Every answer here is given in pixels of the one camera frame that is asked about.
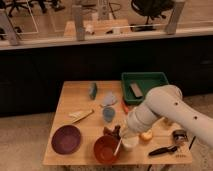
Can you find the orange carrot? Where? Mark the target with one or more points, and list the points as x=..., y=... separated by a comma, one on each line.
x=124, y=107

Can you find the blue cup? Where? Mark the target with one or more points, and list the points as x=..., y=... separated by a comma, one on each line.
x=108, y=114

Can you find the purple bowl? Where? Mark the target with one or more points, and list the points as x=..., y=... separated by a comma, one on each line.
x=66, y=140

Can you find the grey block in tray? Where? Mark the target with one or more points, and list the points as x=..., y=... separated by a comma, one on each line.
x=136, y=90

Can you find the red bowl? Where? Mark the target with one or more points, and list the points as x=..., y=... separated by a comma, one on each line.
x=104, y=149

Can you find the orange round fruit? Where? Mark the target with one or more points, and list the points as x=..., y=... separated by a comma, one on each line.
x=146, y=136

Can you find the metal fork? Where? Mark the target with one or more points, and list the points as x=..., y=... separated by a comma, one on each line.
x=117, y=148

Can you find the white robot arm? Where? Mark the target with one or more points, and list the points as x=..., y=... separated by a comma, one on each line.
x=166, y=101

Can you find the black handled peeler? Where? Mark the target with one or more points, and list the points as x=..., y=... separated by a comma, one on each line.
x=163, y=150

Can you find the dark brown grapes bunch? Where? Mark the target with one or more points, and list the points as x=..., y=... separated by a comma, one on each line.
x=114, y=133

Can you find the white cup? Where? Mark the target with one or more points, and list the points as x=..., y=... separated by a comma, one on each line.
x=130, y=143

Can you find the green plastic tray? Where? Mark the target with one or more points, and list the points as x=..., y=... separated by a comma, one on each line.
x=144, y=80

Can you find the yellow wooden spatula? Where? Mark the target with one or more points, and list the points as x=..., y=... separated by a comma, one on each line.
x=79, y=115

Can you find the black office chair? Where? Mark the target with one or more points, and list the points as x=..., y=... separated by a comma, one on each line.
x=152, y=8

